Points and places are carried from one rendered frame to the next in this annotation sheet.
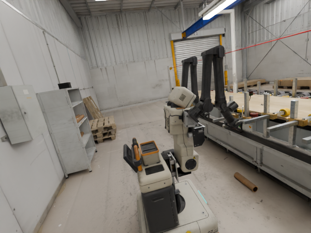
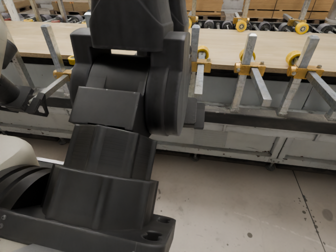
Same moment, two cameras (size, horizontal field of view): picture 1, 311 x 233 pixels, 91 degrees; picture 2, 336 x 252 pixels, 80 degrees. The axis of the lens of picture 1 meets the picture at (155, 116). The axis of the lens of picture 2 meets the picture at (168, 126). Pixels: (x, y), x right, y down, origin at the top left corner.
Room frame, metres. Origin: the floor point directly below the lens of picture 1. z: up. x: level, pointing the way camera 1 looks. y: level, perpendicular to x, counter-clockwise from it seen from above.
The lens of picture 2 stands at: (0.99, -0.21, 1.34)
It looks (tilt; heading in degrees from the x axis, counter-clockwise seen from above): 39 degrees down; 291
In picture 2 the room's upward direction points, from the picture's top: straight up
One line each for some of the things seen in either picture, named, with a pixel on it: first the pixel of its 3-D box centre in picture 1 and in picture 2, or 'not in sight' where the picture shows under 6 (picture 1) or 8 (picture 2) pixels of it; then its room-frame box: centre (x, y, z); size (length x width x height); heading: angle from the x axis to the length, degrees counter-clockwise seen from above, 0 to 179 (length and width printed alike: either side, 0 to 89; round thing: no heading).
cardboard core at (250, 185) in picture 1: (245, 181); not in sight; (1.64, -0.99, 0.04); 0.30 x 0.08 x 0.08; 12
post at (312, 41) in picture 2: not in sight; (292, 86); (0.74, -1.27, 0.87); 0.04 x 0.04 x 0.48; 12
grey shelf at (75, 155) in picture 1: (73, 128); not in sight; (2.95, 1.64, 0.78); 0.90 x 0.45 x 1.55; 12
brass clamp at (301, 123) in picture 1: (296, 121); (197, 65); (1.20, -1.17, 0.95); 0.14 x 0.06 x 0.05; 12
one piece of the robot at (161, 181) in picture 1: (157, 179); not in sight; (1.24, 0.08, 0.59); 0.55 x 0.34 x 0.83; 9
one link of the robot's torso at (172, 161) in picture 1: (179, 160); not in sight; (1.34, -0.16, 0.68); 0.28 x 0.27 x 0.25; 9
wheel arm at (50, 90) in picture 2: (227, 117); (59, 83); (1.90, -0.93, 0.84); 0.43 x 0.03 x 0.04; 102
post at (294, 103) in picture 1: (293, 126); (192, 75); (1.23, -1.17, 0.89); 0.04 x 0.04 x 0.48; 12
